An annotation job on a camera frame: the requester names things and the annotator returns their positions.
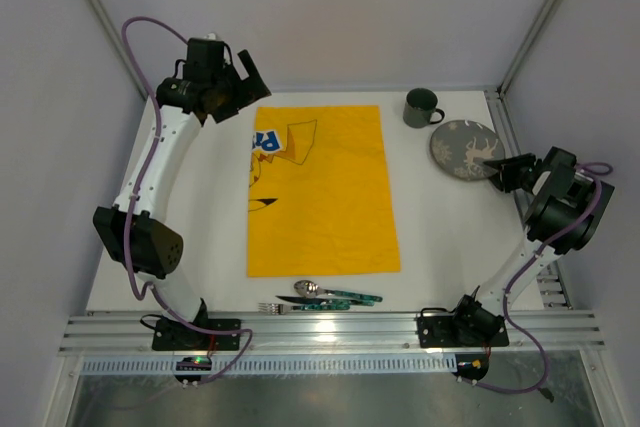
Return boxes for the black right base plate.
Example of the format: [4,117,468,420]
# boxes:
[416,308,510,348]

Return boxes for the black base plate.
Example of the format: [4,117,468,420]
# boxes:
[416,308,510,348]
[151,317,241,352]

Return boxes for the aluminium mounting rail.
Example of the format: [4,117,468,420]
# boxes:
[58,310,605,356]

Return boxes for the right controller board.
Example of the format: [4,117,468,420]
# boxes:
[453,353,489,383]

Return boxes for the aluminium side rail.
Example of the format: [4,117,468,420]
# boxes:
[484,88,573,312]

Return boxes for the grey reindeer plate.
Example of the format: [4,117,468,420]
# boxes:
[429,120,506,182]

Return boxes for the fork with green handle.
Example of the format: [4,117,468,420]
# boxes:
[258,303,350,315]

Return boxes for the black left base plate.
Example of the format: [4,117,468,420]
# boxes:
[151,317,241,352]

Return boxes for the slotted cable duct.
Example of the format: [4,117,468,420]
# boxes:
[80,353,455,376]

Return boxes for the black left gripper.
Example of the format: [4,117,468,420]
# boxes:
[211,51,271,124]

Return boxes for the controller board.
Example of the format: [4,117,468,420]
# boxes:
[173,356,212,384]
[453,353,489,383]

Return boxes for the yellow Pikachu cloth placemat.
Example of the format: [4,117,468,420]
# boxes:
[247,105,401,278]

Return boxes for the knife with green handle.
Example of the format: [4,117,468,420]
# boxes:
[276,296,364,306]

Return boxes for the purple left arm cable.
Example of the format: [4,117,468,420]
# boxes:
[121,15,254,389]

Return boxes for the left controller board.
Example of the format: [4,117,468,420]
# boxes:
[173,356,212,384]

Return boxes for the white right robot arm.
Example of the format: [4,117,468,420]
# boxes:
[447,147,614,347]

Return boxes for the spoon with green handle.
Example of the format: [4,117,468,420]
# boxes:
[293,280,383,303]

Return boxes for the dark green mug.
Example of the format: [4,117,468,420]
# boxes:
[403,88,445,129]

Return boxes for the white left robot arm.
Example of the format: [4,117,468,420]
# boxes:
[93,38,271,349]

